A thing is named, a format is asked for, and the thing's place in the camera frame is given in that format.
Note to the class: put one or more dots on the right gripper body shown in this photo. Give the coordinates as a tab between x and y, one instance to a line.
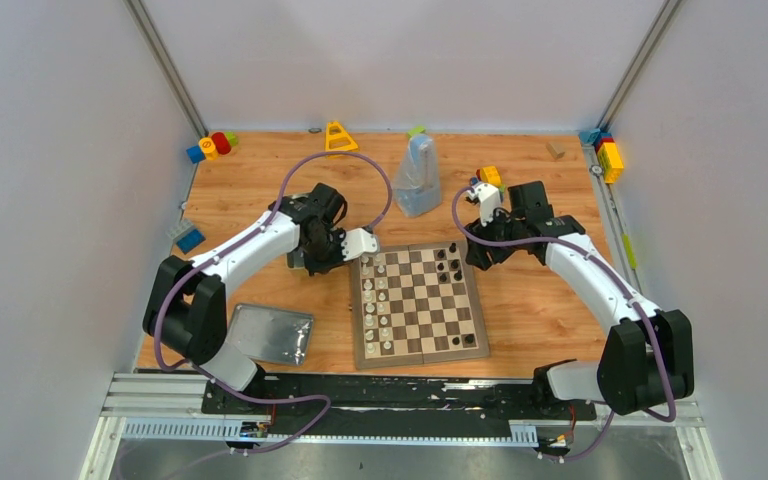
499	227

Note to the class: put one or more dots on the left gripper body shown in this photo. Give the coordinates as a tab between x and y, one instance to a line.
321	253

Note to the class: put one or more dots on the wooden chess board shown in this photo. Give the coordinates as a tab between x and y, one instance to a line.
414	305

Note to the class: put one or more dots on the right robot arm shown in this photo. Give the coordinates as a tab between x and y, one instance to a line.
646	363

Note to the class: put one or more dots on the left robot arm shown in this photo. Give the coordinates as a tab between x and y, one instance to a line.
187	307

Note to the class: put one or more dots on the silver metal tin box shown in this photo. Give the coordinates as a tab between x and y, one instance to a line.
294	255

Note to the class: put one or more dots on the toy car blocks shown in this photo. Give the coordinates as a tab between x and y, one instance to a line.
489	175

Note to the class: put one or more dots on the clear bubble wrap bag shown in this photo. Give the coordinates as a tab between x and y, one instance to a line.
417	183

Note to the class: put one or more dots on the small wooden block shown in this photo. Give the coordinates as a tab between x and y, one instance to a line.
555	150

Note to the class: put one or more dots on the silver tin lid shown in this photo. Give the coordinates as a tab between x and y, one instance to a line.
271	334

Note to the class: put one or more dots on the yellow trapezoid toy block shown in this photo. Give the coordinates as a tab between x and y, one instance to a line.
338	140

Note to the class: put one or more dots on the green block behind bag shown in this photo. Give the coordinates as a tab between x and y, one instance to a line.
417	130

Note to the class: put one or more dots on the stacked coloured bricks corner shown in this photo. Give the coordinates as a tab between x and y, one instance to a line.
607	153

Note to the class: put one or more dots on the blue lego brick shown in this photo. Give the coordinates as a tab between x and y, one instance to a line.
189	240

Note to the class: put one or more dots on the red cylinder block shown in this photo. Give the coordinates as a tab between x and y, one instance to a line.
222	143

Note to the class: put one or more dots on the grey lego brick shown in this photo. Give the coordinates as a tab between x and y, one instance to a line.
180	229

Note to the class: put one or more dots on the yellow cylinder block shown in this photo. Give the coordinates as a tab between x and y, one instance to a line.
208	148

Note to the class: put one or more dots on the blue cube block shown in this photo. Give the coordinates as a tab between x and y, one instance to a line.
195	154

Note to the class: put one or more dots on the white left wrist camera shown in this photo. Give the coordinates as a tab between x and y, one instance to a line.
358	242

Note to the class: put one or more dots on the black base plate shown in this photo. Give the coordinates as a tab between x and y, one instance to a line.
506	399

